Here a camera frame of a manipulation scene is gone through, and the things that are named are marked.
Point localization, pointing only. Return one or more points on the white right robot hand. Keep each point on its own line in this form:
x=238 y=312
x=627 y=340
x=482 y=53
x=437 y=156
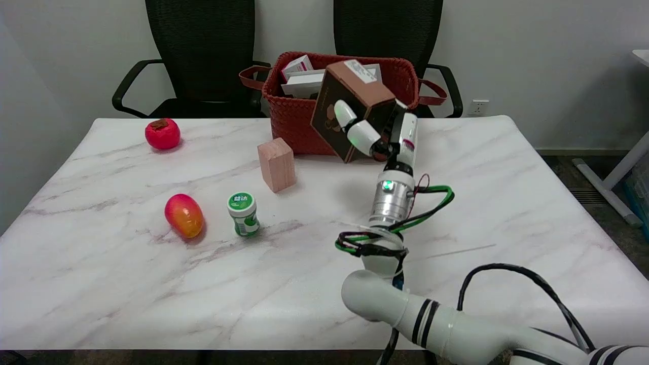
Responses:
x=405 y=137

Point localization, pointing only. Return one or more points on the brown paper box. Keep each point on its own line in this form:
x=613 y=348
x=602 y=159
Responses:
x=355 y=91

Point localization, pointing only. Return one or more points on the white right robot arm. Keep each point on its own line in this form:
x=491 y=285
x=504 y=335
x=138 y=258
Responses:
x=390 y=203

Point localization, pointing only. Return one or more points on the red woven basket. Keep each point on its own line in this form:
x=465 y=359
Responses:
x=294 y=121

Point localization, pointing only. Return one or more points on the small white red box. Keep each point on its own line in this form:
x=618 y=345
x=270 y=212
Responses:
x=297 y=66

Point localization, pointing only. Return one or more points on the blue storage bin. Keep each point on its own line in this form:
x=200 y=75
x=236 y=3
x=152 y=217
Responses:
x=640 y=190

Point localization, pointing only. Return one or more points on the black mesh office chair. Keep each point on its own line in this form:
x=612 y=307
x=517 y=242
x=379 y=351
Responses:
x=385 y=30
x=203 y=50

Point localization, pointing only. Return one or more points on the pink wooden block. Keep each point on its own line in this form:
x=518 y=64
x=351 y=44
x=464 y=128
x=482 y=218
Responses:
x=277 y=165

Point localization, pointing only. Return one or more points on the green white gum bottle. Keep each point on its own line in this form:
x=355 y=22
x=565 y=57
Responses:
x=243 y=215

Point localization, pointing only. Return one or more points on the white side desk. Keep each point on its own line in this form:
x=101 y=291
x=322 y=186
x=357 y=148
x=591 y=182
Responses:
x=616 y=177

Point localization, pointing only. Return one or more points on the red yellow mango toy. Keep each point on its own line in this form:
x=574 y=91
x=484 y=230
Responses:
x=184 y=216

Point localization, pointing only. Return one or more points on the red persimmon toy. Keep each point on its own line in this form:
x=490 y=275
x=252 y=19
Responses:
x=162 y=134

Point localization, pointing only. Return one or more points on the white wall socket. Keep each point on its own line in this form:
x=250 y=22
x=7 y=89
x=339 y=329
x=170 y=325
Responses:
x=478 y=107

